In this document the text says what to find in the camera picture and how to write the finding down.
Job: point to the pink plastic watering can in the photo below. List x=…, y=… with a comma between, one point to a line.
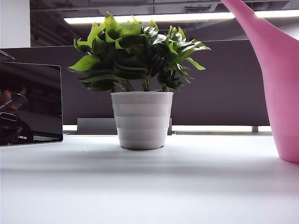
x=280, y=93

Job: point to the green plant in white pot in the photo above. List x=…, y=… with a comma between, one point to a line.
x=142, y=121

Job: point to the long ceiling light strip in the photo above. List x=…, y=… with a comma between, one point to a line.
x=163, y=17

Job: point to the small grey partition foot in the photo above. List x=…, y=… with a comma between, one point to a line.
x=255, y=128

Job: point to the glossy black screen silver frame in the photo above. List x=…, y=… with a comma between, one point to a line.
x=35, y=105

